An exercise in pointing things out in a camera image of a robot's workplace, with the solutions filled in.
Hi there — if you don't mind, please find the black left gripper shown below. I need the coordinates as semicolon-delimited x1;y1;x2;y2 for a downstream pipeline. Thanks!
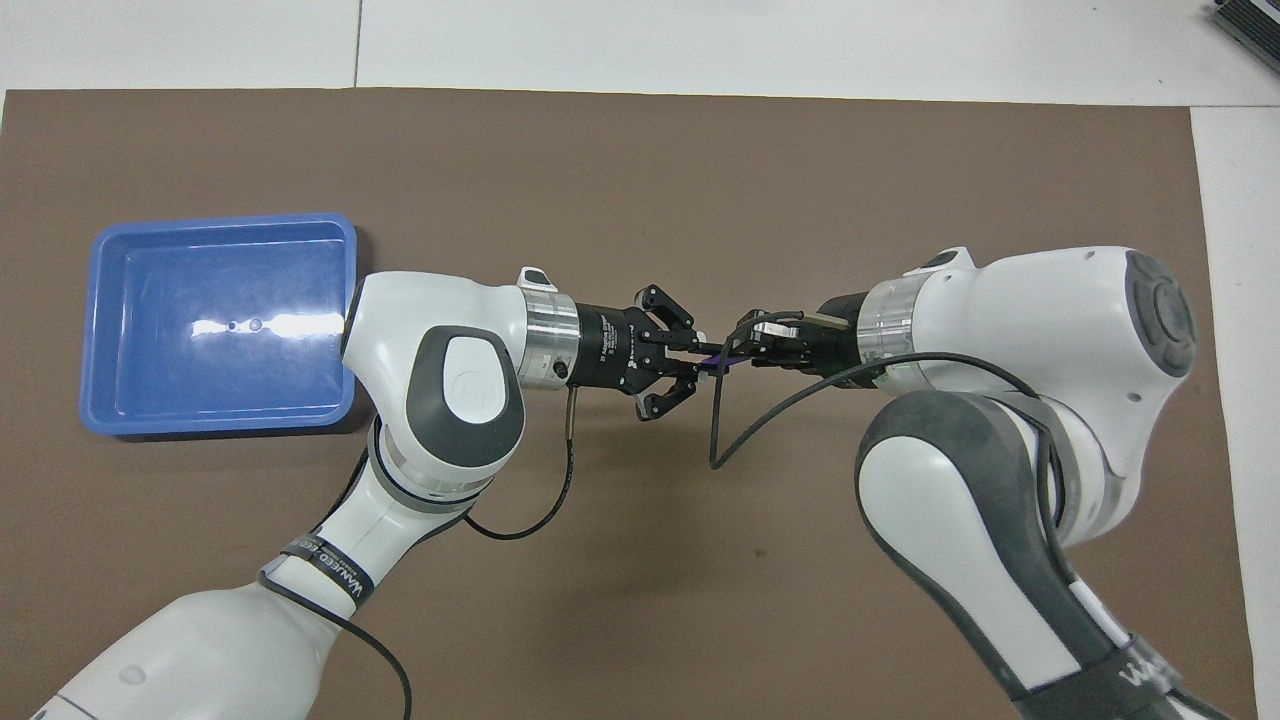
575;284;727;421

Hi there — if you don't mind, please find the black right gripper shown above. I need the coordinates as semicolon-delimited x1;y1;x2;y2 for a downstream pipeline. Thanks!
736;290;867;379

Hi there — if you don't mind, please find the brown table mat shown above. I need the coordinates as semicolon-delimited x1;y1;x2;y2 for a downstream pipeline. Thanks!
0;88;1256;720

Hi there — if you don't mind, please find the blue plastic tray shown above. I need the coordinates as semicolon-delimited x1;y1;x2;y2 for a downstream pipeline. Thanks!
78;212;358;438

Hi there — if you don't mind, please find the dark ribbed device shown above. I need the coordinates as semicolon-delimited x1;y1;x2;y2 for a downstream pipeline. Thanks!
1212;0;1280;48

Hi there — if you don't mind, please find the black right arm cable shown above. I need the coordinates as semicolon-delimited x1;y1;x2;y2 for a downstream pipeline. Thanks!
708;340;1066;531

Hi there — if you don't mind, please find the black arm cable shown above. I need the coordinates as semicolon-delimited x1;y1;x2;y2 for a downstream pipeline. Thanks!
708;340;1066;531
255;388;583;720

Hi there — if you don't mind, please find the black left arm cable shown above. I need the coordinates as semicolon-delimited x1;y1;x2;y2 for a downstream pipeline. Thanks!
255;388;583;720

